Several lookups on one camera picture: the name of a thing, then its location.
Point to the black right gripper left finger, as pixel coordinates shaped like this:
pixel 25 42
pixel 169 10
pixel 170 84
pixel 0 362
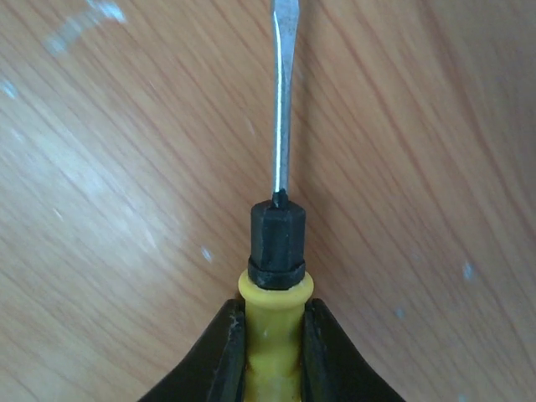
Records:
pixel 214 368

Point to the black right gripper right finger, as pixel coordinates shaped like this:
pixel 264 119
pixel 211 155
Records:
pixel 332 367

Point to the yellow black flathead screwdriver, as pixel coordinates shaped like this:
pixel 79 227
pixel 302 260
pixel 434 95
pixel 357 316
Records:
pixel 275 285

